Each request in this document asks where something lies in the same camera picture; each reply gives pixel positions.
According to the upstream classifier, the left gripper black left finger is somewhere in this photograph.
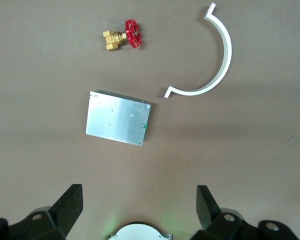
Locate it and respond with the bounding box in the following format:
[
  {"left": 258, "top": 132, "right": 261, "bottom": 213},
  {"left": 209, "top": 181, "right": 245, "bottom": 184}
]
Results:
[{"left": 0, "top": 184, "right": 84, "bottom": 240}]

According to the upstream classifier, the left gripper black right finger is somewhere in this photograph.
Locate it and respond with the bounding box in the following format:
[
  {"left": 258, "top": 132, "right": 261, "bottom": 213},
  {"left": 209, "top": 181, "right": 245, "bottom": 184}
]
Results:
[{"left": 191, "top": 184, "right": 300, "bottom": 240}]

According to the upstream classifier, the silver metal box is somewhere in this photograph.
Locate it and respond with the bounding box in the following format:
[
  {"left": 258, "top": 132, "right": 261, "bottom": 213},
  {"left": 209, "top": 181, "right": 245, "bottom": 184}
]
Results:
[{"left": 85, "top": 89, "right": 152, "bottom": 147}]

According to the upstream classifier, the brown table mat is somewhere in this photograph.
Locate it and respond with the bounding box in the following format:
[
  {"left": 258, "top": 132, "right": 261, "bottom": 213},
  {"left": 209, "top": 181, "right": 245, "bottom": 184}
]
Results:
[{"left": 0, "top": 0, "right": 300, "bottom": 240}]

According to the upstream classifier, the white curved pipe clamp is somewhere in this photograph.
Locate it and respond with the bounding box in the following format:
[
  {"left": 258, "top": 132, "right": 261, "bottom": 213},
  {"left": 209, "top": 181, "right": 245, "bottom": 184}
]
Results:
[{"left": 163, "top": 2, "right": 233, "bottom": 99}]

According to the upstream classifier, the brass valve red handwheel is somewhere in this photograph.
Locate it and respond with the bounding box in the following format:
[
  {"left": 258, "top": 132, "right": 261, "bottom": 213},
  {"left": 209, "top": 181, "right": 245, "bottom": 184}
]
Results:
[{"left": 101, "top": 19, "right": 143, "bottom": 52}]

